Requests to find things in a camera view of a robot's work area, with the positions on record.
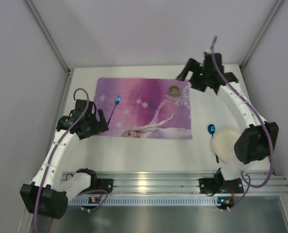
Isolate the speckled white small cup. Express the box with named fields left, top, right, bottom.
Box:
left=168, top=84, right=181, bottom=98

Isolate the purple printed placemat cloth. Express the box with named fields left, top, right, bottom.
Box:
left=94, top=78, right=192, bottom=140

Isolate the cream round plate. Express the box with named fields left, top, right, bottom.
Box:
left=212, top=127, right=241, bottom=163

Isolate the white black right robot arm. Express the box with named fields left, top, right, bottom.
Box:
left=176, top=53, right=279, bottom=188

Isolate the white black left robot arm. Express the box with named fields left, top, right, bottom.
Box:
left=20, top=100, right=109, bottom=219

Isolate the blue metal spoon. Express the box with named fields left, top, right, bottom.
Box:
left=207, top=124, right=220, bottom=164

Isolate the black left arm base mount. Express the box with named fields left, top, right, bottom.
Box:
left=65, top=172, right=114, bottom=195

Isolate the grey slotted cable duct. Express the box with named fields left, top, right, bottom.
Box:
left=68, top=195, right=234, bottom=207

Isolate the aluminium corner frame post left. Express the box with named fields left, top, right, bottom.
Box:
left=23, top=0, right=70, bottom=74

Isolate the aluminium corner frame post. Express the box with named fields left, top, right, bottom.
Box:
left=239, top=0, right=286, bottom=72
left=23, top=0, right=70, bottom=74

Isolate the aluminium corner frame post right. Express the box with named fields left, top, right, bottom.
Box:
left=239, top=0, right=286, bottom=72

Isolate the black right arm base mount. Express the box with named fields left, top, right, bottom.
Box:
left=199, top=168, right=244, bottom=196

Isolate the aluminium rail front frame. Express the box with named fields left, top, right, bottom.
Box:
left=27, top=155, right=288, bottom=196

